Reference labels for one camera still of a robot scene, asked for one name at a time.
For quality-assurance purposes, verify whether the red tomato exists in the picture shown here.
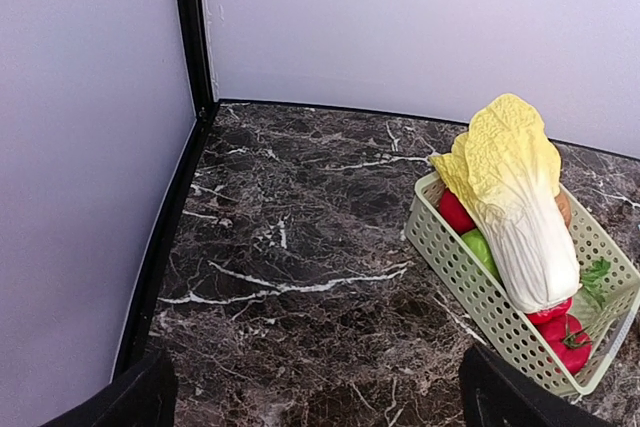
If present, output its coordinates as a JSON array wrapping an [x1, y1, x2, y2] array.
[[538, 314, 593, 374]]

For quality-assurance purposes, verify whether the pale green plastic basket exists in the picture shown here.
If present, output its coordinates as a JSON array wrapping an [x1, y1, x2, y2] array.
[[405, 172, 639, 396]]

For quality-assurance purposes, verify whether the yellow napa cabbage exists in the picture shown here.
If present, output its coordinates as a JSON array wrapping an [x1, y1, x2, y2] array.
[[430, 94, 580, 314]]

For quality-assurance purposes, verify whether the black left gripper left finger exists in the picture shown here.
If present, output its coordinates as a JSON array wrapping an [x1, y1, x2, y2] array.
[[44, 350, 178, 427]]

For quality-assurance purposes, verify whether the black frame post left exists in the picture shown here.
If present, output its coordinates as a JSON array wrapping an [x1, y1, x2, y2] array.
[[177, 0, 218, 120]]

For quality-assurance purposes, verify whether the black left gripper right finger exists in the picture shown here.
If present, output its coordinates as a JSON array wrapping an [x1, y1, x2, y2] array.
[[458, 344, 609, 427]]

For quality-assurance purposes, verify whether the red bell pepper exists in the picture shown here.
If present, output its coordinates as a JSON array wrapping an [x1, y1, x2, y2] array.
[[526, 298, 573, 325]]

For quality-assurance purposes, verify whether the brown potato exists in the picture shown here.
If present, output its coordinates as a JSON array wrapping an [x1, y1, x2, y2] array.
[[555, 191, 572, 228]]

